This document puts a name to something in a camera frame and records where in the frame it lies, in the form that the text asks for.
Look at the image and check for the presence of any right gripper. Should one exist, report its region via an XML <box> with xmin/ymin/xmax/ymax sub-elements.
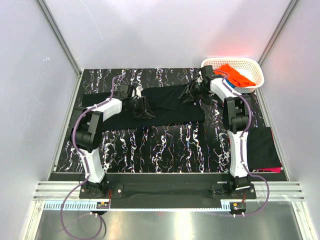
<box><xmin>178</xmin><ymin>79</ymin><xmax>208</xmax><ymax>104</ymax></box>

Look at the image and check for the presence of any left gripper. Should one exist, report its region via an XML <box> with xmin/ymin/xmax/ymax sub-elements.
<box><xmin>127</xmin><ymin>96</ymin><xmax>155</xmax><ymax>119</ymax></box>

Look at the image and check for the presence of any black polo shirt blue logo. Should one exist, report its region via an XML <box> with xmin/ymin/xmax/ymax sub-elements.
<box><xmin>81</xmin><ymin>83</ymin><xmax>206</xmax><ymax>132</ymax></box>

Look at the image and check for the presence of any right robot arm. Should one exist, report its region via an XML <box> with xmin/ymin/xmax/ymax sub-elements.
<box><xmin>179</xmin><ymin>65</ymin><xmax>252</xmax><ymax>199</ymax></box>

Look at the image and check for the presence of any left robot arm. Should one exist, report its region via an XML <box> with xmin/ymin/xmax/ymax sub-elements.
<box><xmin>69</xmin><ymin>84</ymin><xmax>155</xmax><ymax>198</ymax></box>

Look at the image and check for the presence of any blue t shirt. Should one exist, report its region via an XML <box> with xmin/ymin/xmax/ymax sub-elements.
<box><xmin>226</xmin><ymin>79</ymin><xmax>237</xmax><ymax>89</ymax></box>

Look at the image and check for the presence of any orange t shirt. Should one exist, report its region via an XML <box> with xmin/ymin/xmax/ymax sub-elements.
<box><xmin>214</xmin><ymin>63</ymin><xmax>256</xmax><ymax>88</ymax></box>

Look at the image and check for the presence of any white plastic laundry basket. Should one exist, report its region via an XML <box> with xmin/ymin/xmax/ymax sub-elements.
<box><xmin>201</xmin><ymin>57</ymin><xmax>265</xmax><ymax>94</ymax></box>

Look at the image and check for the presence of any folded black t shirt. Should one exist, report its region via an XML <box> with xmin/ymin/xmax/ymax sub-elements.
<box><xmin>246</xmin><ymin>127</ymin><xmax>282</xmax><ymax>171</ymax></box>

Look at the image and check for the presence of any folded magenta t shirt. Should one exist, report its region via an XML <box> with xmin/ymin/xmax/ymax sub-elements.
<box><xmin>251</xmin><ymin>167</ymin><xmax>283</xmax><ymax>174</ymax></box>

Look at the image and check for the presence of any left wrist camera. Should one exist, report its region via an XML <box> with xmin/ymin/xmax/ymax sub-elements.
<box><xmin>117</xmin><ymin>83</ymin><xmax>143</xmax><ymax>99</ymax></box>

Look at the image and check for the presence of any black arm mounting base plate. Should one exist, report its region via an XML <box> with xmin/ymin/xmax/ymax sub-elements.
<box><xmin>79</xmin><ymin>173</ymin><xmax>257</xmax><ymax>210</ymax></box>

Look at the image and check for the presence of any aluminium front rail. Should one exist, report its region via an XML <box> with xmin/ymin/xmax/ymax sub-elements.
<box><xmin>34</xmin><ymin>181</ymin><xmax>305</xmax><ymax>202</ymax></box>

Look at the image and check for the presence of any left aluminium frame post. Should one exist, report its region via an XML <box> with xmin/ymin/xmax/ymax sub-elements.
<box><xmin>35</xmin><ymin>0</ymin><xmax>82</xmax><ymax>77</ymax></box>

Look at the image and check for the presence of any aluminium frame post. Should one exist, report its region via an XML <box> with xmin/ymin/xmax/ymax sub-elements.
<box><xmin>257</xmin><ymin>0</ymin><xmax>300</xmax><ymax>66</ymax></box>
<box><xmin>35</xmin><ymin>0</ymin><xmax>82</xmax><ymax>77</ymax></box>

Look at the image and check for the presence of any right aluminium frame post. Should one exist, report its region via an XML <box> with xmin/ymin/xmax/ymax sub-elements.
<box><xmin>257</xmin><ymin>0</ymin><xmax>300</xmax><ymax>66</ymax></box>

